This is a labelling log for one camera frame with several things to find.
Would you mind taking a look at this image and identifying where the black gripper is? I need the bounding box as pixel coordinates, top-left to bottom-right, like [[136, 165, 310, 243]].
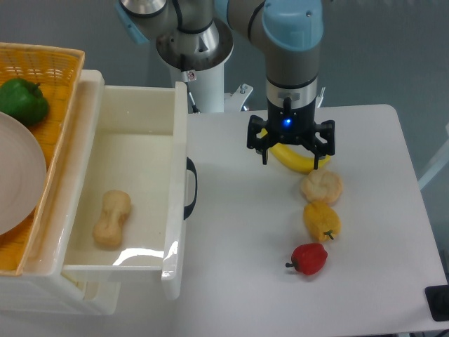
[[246, 98, 335, 170]]

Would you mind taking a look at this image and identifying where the white drawer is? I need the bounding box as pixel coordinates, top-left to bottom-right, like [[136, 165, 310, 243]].
[[63, 82, 197, 300]]

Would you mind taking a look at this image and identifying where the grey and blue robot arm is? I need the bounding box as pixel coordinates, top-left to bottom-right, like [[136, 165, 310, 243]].
[[116, 1, 335, 172]]

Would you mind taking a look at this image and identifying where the white drawer cabinet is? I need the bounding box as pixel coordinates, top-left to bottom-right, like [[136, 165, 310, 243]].
[[1, 70, 121, 315]]

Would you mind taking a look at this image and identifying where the yellow banana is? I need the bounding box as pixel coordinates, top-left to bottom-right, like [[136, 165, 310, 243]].
[[269, 143, 315, 174]]

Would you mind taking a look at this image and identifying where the round bread roll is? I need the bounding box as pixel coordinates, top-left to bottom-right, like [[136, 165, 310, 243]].
[[300, 169, 343, 204]]

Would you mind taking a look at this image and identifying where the yellow bell pepper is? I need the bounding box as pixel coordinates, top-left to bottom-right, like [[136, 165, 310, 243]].
[[303, 201, 342, 242]]

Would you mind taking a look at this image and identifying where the red bell pepper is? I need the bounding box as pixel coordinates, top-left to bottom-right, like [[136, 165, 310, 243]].
[[285, 243, 328, 276]]

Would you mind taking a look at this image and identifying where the peanut-shaped bread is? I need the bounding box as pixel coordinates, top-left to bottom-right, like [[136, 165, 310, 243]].
[[92, 190, 131, 248]]

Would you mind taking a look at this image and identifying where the black device at table edge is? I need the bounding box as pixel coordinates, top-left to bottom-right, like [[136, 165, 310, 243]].
[[424, 285, 449, 322]]

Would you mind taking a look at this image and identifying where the orange woven basket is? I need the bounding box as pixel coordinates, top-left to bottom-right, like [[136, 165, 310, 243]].
[[1, 42, 85, 277]]

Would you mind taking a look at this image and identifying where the pink plate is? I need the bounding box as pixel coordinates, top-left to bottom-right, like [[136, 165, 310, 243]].
[[1, 113, 46, 234]]

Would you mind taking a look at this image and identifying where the green bell pepper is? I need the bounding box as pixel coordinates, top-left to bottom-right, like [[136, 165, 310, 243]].
[[1, 78, 49, 126]]

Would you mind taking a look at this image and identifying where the white frame at right edge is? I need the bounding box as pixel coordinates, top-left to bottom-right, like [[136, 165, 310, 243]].
[[417, 124, 448, 191]]

